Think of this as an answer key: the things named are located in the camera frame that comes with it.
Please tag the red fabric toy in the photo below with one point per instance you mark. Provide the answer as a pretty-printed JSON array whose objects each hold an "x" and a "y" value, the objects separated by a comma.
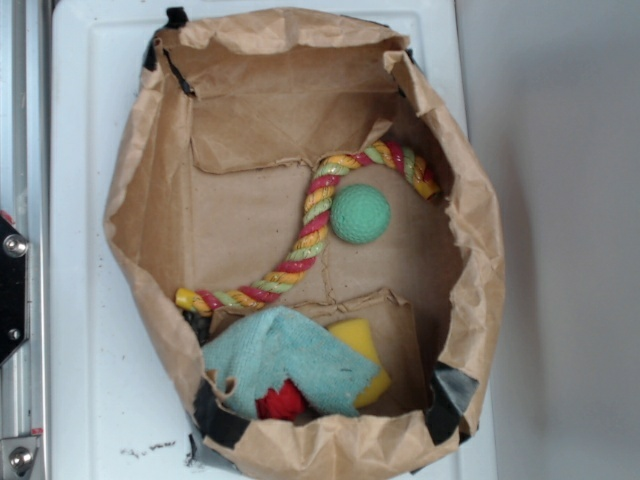
[{"x": 287, "y": 403}]

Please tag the yellow sponge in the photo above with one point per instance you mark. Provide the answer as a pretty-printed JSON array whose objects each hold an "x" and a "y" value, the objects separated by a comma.
[{"x": 357, "y": 334}]

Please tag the white plastic tray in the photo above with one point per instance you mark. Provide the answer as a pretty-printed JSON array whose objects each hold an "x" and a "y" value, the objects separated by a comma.
[{"x": 114, "y": 411}]

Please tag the black metal bracket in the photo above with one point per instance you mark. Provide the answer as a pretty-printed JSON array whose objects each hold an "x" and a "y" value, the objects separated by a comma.
[{"x": 13, "y": 289}]

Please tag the green dimpled ball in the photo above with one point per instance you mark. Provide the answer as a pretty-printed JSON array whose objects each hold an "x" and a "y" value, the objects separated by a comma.
[{"x": 360, "y": 214}]

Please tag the brown paper bag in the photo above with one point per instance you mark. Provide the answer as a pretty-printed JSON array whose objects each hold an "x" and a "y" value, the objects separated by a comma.
[{"x": 244, "y": 130}]

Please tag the light blue microfiber cloth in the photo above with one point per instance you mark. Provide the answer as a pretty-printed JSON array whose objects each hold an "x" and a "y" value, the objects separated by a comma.
[{"x": 262, "y": 351}]

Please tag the aluminium frame rail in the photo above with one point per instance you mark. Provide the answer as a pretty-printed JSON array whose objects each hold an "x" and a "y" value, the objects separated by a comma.
[{"x": 24, "y": 148}]

